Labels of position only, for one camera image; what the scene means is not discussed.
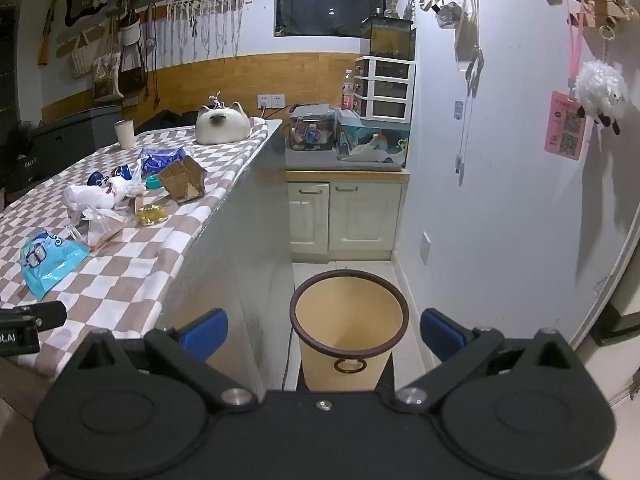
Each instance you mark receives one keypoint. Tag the dark tall shelf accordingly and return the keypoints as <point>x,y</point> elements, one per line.
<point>6,60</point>

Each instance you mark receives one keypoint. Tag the teal storage box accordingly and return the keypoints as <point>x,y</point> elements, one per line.
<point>372,137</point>

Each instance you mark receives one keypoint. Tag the glass fish tank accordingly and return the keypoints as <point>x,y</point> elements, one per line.
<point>387,37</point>

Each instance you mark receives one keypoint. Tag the printed tote bag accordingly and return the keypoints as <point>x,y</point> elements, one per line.
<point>107,77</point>

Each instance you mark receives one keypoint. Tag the black mesh bag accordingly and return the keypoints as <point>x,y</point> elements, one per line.
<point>132,72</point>

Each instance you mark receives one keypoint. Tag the small wall sticker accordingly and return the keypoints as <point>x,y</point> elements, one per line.
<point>458,110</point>

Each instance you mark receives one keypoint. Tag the light blue packet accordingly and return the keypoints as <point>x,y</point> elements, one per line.
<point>47,260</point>

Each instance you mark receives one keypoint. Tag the gold foil wrapper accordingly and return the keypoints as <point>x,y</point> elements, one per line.
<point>151,215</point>

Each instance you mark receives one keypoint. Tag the grey counter mat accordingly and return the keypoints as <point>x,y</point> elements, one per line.
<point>310,160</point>

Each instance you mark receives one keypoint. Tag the wooden toy rifle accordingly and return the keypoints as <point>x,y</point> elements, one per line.
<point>50,25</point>

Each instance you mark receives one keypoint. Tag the white hanging bucket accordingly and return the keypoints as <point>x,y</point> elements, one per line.
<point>130,30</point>

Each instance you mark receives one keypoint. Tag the clear hanging pouch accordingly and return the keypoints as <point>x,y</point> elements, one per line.
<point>447,15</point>

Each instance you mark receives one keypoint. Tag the water bottle red label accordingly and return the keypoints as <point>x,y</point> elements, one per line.
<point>347,92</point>

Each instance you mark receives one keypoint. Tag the clear storage box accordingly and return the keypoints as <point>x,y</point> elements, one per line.
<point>312,130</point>

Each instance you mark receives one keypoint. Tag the cream cabinet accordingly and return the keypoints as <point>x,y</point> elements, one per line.
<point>365,215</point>

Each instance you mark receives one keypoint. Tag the white mesh bag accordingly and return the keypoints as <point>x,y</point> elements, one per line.
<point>81,60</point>

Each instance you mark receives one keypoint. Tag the black cloth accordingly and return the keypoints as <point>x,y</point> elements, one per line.
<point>165,122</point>

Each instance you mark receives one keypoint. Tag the clear plastic bag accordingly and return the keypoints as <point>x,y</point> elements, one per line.
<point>100,230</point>

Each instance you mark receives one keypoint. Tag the macrame wall hanger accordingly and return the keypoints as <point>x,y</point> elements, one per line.
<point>205,25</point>

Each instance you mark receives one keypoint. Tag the wooden wall hook rack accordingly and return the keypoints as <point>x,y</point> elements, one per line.
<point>600,5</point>

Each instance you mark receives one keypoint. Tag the white cup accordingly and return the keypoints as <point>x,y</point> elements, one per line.
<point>124,135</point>

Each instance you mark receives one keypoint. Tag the white sheep plush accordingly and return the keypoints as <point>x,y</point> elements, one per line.
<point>597,90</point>

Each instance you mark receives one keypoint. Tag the grey counter island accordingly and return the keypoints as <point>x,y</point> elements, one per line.
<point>250,260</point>

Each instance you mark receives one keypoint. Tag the cream cat head ornament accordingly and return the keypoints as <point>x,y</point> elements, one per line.
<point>222,127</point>

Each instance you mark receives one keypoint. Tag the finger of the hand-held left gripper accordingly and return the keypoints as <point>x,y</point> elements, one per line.
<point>40,315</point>

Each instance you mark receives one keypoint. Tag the black box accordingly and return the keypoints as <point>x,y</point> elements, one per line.
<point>25,170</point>

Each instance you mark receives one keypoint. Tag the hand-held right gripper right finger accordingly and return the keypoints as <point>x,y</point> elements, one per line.
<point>440,332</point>

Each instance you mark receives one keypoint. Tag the double wall outlet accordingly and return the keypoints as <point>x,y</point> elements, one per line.
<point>270,101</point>

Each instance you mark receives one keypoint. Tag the brown white checkered tablecloth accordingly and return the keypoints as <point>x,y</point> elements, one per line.
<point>150,255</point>

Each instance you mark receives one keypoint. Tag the beige waste bin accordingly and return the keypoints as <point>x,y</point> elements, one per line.
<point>350,320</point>

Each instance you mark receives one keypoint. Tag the grey storage box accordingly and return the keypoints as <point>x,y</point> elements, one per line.
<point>75,135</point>

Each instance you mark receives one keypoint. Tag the single wall outlet plate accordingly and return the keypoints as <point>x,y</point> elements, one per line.
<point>426,247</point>

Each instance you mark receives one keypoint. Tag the teal plastic lid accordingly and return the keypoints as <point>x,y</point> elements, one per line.
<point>152,182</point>

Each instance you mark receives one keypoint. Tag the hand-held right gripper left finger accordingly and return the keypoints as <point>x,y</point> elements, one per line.
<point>207,332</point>

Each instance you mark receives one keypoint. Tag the blue snack bag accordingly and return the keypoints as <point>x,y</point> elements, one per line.
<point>160,160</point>

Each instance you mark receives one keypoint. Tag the white plastic bag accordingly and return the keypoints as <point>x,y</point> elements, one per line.
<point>92,197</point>

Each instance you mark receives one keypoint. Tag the white drawer unit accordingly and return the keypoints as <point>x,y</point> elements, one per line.
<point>385,87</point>

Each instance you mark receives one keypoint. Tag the dark blue white wrapper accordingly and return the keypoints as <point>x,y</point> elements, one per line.
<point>120,174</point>

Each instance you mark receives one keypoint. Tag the small silver figurine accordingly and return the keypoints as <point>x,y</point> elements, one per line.
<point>217,101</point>

